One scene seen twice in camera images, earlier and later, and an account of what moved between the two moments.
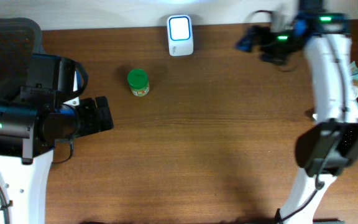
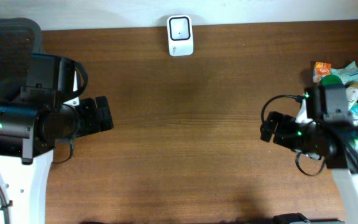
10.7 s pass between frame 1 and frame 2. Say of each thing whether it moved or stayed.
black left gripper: stayed
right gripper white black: moved
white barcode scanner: stayed
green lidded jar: moved
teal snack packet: stayed
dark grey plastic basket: stayed
